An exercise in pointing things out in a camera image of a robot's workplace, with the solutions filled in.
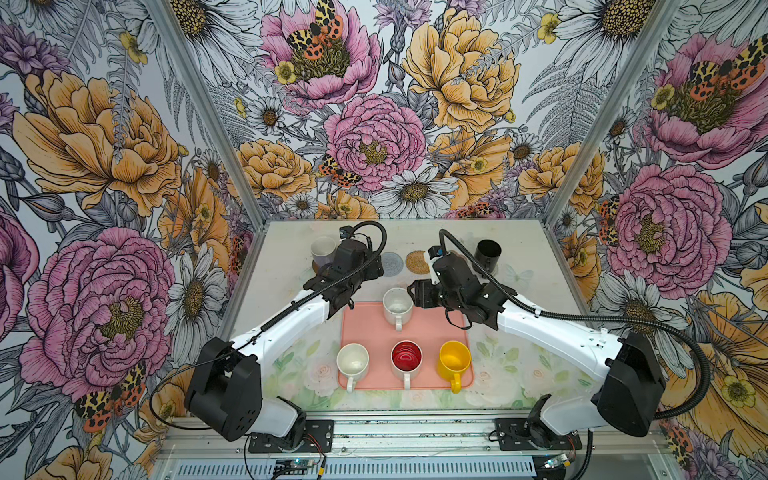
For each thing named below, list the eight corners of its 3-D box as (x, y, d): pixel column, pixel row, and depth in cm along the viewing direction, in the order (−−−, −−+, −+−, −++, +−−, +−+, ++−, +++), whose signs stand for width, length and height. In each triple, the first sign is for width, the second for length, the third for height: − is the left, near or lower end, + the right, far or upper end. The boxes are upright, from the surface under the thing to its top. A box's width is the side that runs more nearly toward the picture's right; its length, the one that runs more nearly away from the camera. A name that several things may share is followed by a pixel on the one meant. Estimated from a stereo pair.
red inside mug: (381, 374, 85) (380, 364, 79) (401, 345, 91) (401, 334, 85) (407, 392, 82) (408, 383, 76) (426, 361, 88) (428, 351, 82)
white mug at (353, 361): (338, 397, 81) (333, 385, 74) (343, 357, 88) (338, 343, 81) (367, 397, 81) (364, 385, 74) (369, 357, 88) (367, 343, 81)
